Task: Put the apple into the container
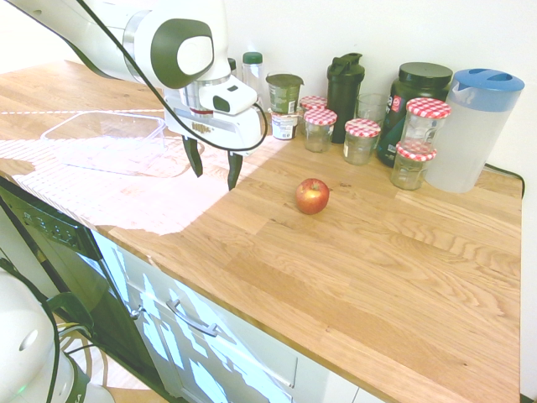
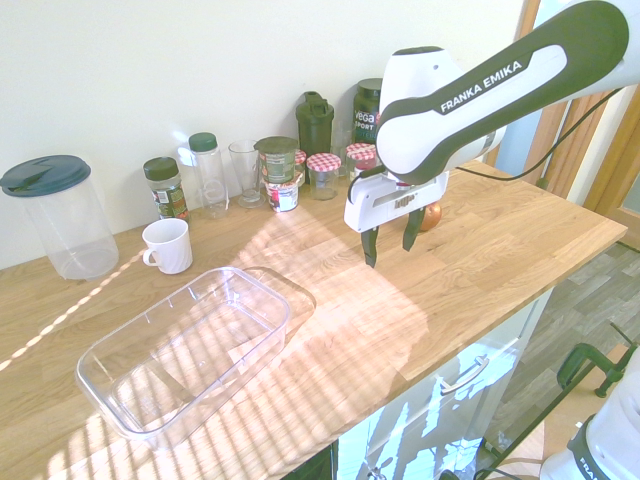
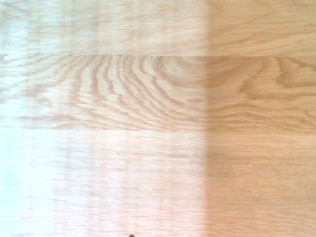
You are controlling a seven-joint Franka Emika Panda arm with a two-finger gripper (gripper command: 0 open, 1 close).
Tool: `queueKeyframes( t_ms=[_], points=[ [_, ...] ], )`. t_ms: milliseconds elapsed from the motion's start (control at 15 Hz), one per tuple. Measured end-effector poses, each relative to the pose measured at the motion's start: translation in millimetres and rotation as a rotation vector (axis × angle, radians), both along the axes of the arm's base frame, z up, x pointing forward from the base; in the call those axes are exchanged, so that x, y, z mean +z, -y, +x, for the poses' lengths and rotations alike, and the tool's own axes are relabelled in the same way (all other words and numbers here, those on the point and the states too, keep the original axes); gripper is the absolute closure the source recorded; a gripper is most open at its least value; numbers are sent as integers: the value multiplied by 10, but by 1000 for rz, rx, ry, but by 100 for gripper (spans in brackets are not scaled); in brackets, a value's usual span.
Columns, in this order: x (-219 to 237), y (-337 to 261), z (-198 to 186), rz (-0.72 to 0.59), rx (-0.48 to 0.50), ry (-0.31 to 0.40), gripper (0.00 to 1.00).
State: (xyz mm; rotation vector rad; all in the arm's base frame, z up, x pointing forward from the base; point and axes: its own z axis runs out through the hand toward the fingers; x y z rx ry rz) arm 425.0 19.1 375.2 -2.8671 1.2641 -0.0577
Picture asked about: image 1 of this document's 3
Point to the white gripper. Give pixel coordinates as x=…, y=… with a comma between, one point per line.
x=218, y=128

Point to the red apple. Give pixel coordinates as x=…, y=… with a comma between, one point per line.
x=312, y=196

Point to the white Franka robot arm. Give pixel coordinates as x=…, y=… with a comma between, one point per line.
x=109, y=29

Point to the clear plastic container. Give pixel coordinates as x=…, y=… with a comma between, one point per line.
x=105, y=134

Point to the white yogurt cup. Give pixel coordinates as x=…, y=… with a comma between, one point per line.
x=284, y=126

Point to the spice jar black lid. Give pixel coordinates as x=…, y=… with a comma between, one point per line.
x=233, y=67

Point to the dark green yogurt cup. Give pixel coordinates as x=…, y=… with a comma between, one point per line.
x=284, y=94

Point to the clear bottle green cap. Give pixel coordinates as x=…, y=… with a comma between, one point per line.
x=253, y=71

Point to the small jar red checked lid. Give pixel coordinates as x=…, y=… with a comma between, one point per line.
x=312, y=102
x=319, y=132
x=409, y=170
x=361, y=140

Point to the black shaker bottle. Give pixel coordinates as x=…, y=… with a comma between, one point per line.
x=344, y=96

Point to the clear drinking glass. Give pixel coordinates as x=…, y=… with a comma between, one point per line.
x=371, y=107

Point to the silver cabinet knob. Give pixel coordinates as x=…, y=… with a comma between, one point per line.
x=137, y=312

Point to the white cabinet drawer front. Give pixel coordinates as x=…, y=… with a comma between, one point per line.
x=251, y=361

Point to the tall jar red checked lid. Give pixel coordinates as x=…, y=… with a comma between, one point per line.
x=425, y=124

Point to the black protein powder tub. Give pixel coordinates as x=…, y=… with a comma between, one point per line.
x=423, y=80

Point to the clear pitcher light blue lid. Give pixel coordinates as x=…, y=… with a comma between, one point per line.
x=470, y=138

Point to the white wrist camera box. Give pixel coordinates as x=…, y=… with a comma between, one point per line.
x=235, y=97

